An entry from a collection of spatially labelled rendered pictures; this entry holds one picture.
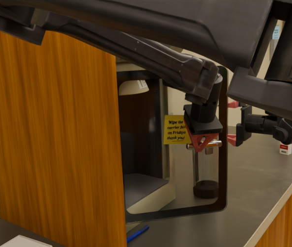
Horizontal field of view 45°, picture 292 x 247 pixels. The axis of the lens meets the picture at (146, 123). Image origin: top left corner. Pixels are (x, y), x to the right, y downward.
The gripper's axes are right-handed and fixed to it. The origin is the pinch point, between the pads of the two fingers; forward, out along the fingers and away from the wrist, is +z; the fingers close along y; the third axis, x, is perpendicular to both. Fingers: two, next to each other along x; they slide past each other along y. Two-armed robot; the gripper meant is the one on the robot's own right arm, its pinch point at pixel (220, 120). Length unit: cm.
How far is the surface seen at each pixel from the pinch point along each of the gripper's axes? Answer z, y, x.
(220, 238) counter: -11.2, -25.8, 25.0
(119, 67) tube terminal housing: 12.0, 19.8, 34.0
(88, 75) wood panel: 8, 20, 49
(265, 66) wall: 55, -3, -221
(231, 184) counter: 0.5, -26.1, -11.1
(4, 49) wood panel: 38, 26, 49
